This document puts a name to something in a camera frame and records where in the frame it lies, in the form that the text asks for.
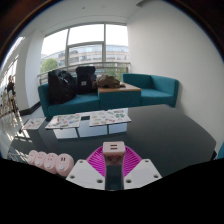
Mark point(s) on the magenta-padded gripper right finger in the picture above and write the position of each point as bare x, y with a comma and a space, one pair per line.
142, 173

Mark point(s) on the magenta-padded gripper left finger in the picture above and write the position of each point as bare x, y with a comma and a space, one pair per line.
85, 175

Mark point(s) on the pink charger block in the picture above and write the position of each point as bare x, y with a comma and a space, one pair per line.
114, 152

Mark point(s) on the pink power strip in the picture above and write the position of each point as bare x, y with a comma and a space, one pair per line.
53, 162

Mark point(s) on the small black flat device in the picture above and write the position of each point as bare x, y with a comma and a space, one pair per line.
85, 117

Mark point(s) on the medium sticker sheet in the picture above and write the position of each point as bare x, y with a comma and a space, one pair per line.
64, 121

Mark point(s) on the large sticker sheet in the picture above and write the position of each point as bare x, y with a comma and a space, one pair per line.
110, 117

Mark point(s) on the teal sofa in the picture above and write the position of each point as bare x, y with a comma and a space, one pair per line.
78, 104

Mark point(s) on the small sticker sheet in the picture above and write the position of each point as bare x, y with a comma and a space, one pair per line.
34, 123

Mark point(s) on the wood-topped teal side table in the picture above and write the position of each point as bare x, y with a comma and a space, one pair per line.
118, 97

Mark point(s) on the teal chair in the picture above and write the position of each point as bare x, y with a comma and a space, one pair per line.
220, 151

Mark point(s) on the soft black backpack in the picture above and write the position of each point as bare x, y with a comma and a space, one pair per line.
61, 87

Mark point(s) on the boxy black backpack with label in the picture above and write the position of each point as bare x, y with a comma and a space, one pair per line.
85, 80

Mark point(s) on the brown jacket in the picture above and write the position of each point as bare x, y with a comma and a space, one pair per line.
108, 81

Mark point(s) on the metal window railing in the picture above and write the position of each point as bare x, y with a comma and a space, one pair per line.
110, 64

